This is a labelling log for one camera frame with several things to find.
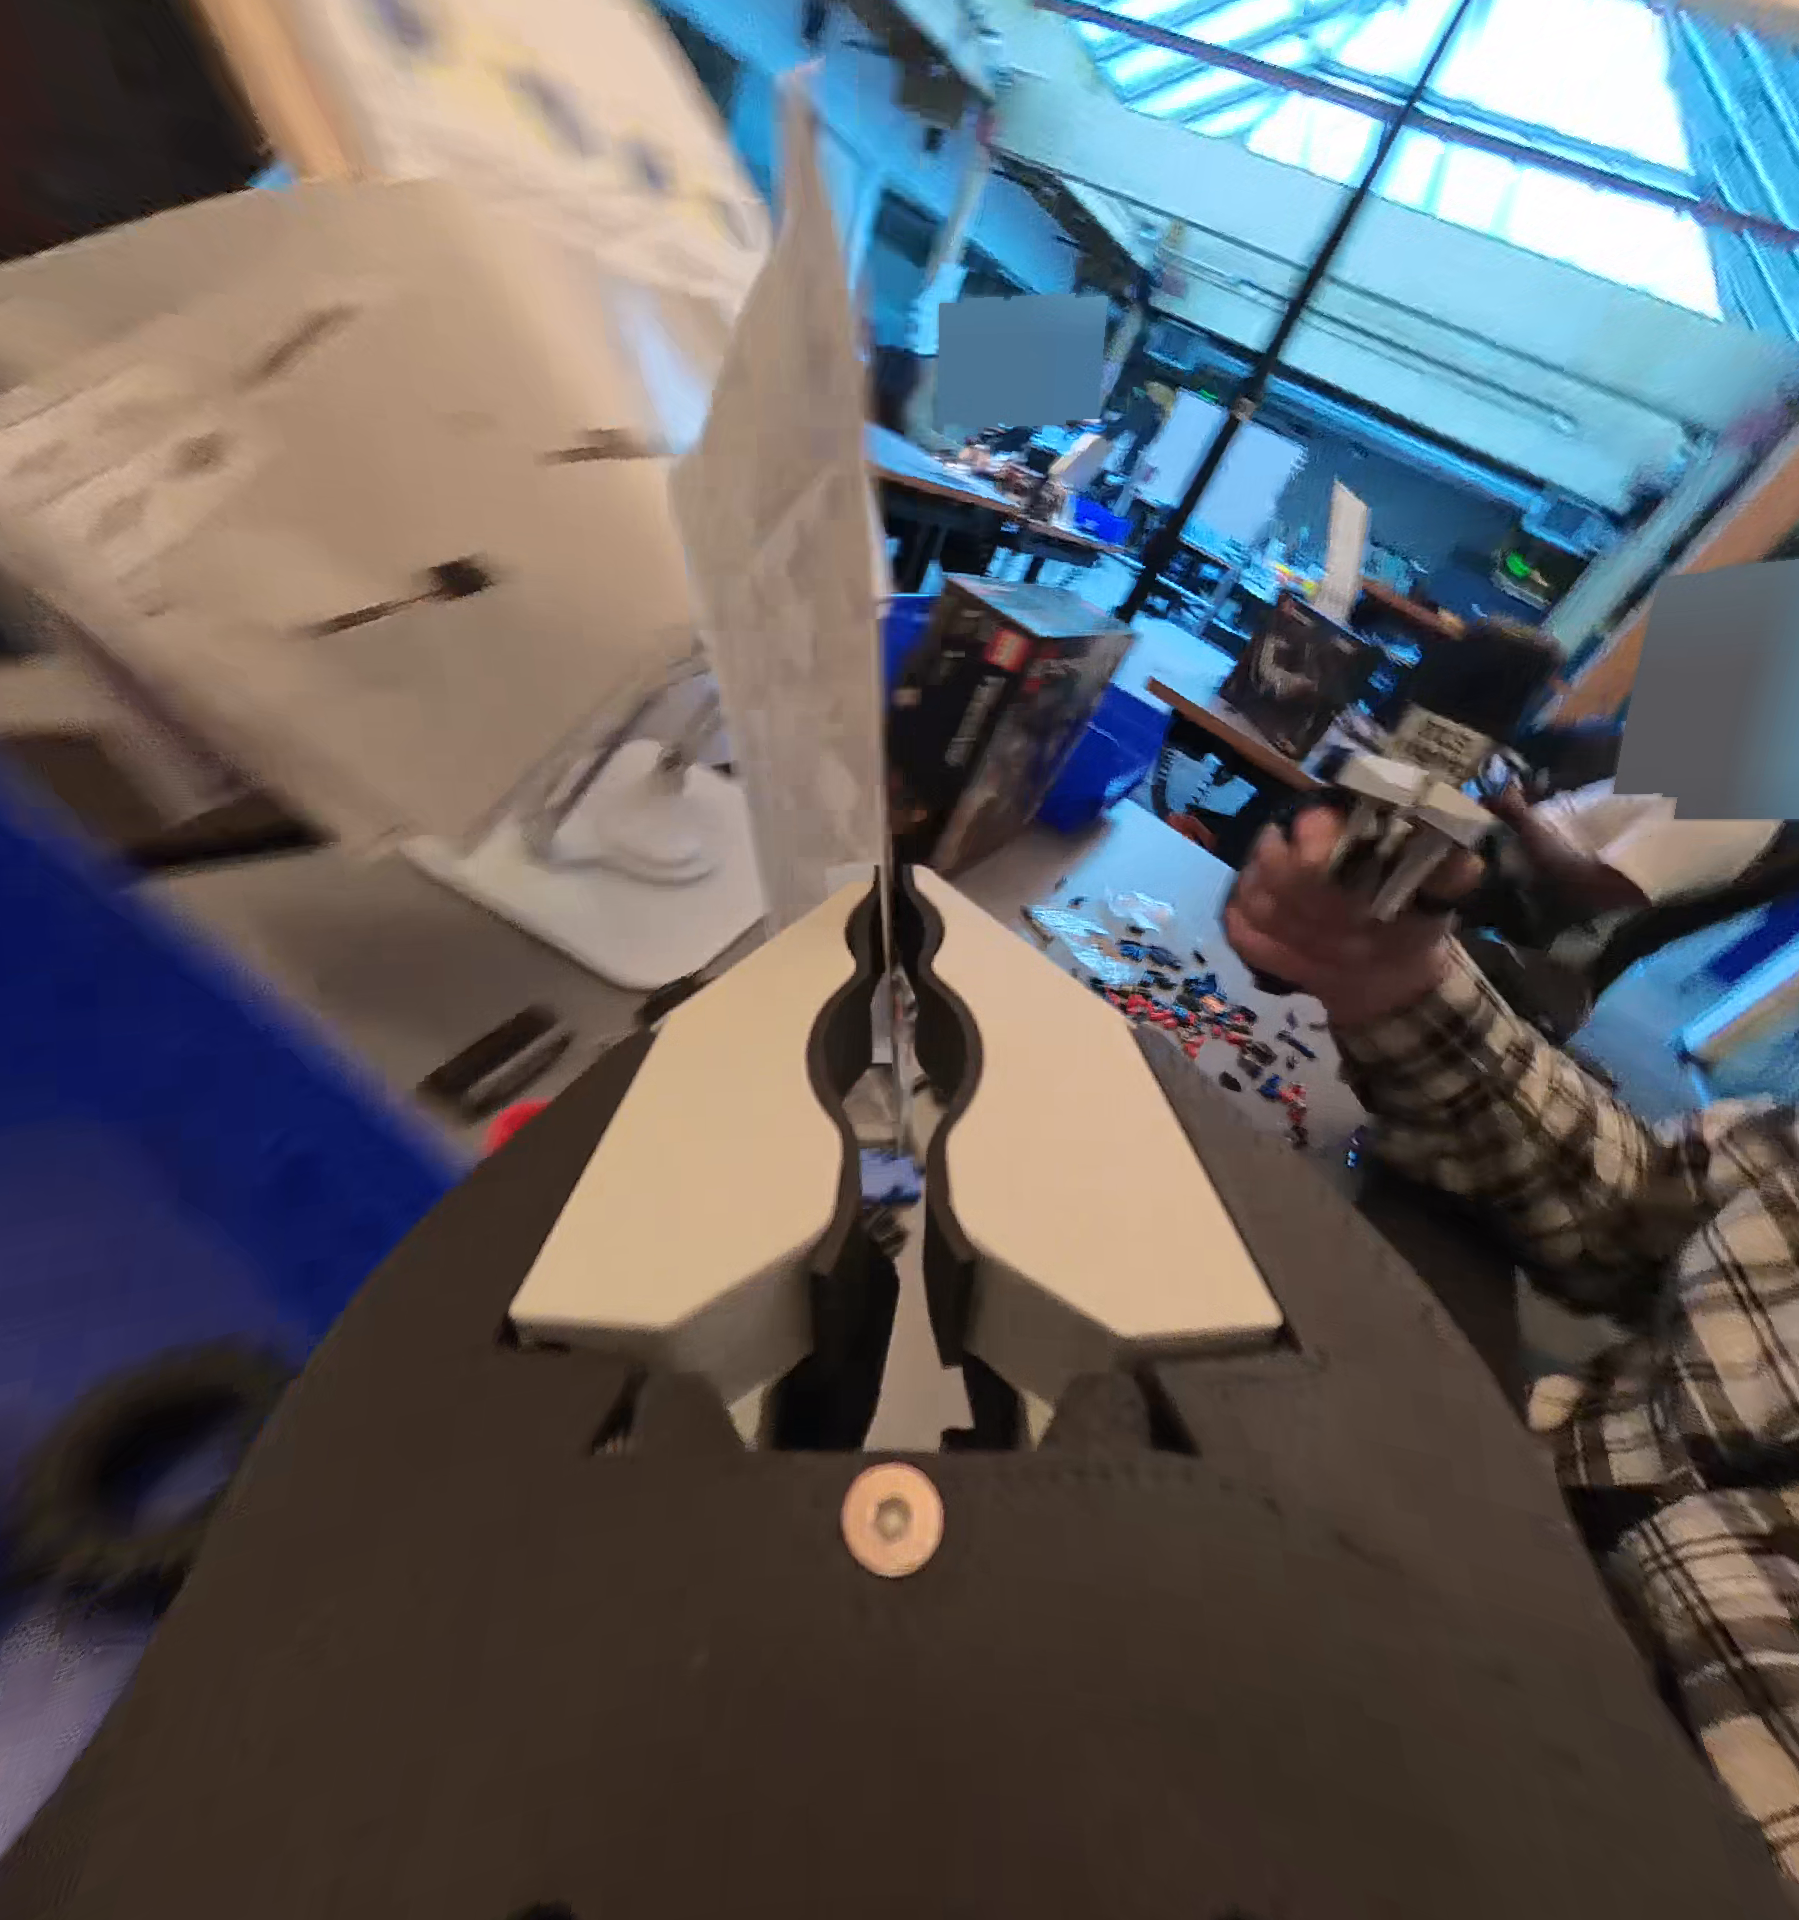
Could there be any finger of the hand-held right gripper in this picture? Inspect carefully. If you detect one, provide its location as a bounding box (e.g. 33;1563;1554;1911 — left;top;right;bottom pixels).
1332;751;1499;844
1326;818;1444;926

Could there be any black rounded toy tile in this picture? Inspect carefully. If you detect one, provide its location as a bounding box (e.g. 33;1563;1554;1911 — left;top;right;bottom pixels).
419;1006;572;1121

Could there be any tagged blue storage bin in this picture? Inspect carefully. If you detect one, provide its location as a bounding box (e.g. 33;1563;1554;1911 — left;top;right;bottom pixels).
0;744;466;1696

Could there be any grey desk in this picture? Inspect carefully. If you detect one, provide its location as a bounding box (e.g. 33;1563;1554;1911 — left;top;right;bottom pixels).
0;797;1382;1892

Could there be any person's right hand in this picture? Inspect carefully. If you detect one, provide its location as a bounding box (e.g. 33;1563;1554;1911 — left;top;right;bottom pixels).
1226;810;1456;1030

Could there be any toy truck set box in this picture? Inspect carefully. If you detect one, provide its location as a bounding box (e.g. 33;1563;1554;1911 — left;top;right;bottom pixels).
886;577;1136;880

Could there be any pile of small toy pins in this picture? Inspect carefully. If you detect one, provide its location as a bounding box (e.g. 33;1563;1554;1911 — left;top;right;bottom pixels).
1026;890;1356;1159

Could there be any black rubber toy tire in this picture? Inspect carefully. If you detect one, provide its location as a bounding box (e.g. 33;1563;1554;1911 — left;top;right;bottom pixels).
22;1342;296;1594

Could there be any clear plastic bag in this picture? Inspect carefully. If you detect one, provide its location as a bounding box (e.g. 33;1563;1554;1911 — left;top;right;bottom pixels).
1032;887;1190;967

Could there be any toy instruction booklet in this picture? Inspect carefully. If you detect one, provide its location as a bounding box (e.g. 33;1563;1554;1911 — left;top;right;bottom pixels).
0;0;776;859

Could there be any white book stand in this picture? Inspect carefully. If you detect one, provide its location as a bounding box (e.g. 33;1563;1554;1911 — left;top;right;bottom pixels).
389;645;771;995

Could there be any black vertical pole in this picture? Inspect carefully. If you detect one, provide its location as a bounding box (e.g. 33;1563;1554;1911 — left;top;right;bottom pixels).
1124;0;1473;620

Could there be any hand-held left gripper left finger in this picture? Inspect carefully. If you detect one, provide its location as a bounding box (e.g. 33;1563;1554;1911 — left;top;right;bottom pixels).
510;873;903;1449

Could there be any wooden background desk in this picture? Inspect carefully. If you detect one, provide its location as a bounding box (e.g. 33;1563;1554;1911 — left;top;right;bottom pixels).
1145;676;1327;789

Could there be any dark cardboard box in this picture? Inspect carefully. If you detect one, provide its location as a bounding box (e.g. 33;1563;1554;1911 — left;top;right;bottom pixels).
1221;593;1384;761

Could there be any whiteboard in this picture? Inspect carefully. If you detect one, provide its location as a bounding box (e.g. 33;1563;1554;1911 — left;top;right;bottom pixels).
1138;394;1309;552

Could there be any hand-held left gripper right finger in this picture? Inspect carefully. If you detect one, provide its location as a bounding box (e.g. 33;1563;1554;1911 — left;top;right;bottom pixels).
911;867;1287;1437

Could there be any toy sticker sheet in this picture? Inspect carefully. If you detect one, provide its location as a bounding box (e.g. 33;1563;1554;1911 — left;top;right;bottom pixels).
670;69;895;1082

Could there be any person's right forearm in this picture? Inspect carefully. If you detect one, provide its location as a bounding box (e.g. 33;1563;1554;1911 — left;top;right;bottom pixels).
1326;944;1718;1323

